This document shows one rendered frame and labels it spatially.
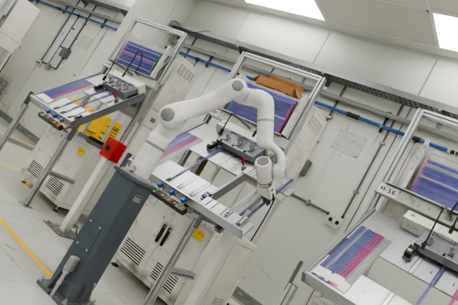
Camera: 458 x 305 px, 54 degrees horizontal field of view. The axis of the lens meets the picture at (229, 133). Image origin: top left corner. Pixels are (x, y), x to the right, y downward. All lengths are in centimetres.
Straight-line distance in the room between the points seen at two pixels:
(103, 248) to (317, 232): 251
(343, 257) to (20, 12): 562
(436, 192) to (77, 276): 195
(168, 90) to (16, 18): 325
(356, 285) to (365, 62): 305
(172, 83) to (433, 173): 244
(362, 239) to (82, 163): 236
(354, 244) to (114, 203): 127
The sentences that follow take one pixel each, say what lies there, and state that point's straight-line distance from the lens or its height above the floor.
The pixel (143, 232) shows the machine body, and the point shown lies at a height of 32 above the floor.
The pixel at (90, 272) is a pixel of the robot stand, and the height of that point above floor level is 18.
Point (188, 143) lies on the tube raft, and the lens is 325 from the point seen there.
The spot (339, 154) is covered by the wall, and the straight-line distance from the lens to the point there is 460.
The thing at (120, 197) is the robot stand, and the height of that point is 58.
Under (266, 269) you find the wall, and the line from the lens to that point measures 459.
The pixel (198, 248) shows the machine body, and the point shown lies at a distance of 302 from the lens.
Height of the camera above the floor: 90
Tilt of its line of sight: 6 degrees up
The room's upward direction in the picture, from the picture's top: 30 degrees clockwise
